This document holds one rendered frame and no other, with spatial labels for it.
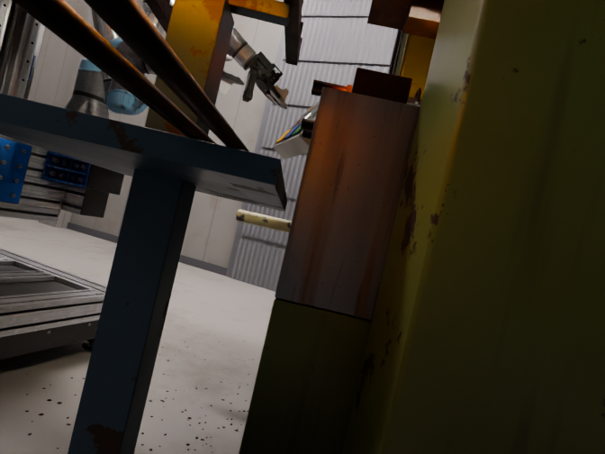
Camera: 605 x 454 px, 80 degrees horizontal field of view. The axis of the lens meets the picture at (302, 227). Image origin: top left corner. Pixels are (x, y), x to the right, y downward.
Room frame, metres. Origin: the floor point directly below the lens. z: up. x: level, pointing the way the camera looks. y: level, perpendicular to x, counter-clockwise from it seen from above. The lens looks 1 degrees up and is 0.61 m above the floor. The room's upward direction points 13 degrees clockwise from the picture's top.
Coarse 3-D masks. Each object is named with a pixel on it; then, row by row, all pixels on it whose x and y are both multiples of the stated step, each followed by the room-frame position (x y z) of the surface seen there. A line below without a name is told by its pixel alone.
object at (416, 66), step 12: (408, 48) 1.13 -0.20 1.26; (420, 48) 1.13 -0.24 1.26; (432, 48) 1.12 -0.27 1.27; (408, 60) 1.13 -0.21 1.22; (420, 60) 1.13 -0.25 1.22; (396, 72) 1.25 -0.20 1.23; (408, 72) 1.13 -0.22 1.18; (420, 72) 1.13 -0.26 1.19; (420, 84) 1.13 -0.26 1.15; (420, 96) 1.13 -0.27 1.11
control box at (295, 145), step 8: (312, 112) 1.50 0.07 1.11; (296, 136) 1.35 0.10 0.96; (280, 144) 1.54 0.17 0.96; (288, 144) 1.47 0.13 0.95; (296, 144) 1.41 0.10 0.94; (304, 144) 1.36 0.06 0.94; (280, 152) 1.62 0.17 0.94; (288, 152) 1.55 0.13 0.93; (296, 152) 1.48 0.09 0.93; (304, 152) 1.42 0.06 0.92
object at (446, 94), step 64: (448, 0) 0.67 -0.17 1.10; (512, 0) 0.46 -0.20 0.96; (576, 0) 0.45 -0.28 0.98; (448, 64) 0.56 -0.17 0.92; (512, 64) 0.46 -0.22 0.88; (576, 64) 0.45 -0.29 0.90; (448, 128) 0.49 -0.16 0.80; (512, 128) 0.46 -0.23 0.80; (576, 128) 0.45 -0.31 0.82; (448, 192) 0.46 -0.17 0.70; (512, 192) 0.46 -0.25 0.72; (576, 192) 0.45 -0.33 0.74; (448, 256) 0.46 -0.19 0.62; (512, 256) 0.45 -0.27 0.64; (576, 256) 0.45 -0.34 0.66; (384, 320) 0.60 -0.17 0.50; (448, 320) 0.46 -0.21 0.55; (512, 320) 0.45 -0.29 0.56; (576, 320) 0.45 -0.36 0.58; (384, 384) 0.52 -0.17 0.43; (448, 384) 0.46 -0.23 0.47; (512, 384) 0.45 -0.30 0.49; (576, 384) 0.45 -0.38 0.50; (384, 448) 0.46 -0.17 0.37; (448, 448) 0.46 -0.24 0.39; (512, 448) 0.45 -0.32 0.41; (576, 448) 0.45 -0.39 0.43
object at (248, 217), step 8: (240, 216) 1.31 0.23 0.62; (248, 216) 1.31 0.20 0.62; (256, 216) 1.31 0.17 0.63; (264, 216) 1.31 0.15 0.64; (256, 224) 1.32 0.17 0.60; (264, 224) 1.31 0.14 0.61; (272, 224) 1.31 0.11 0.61; (280, 224) 1.30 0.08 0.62; (288, 224) 1.30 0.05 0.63; (288, 232) 1.32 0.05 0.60
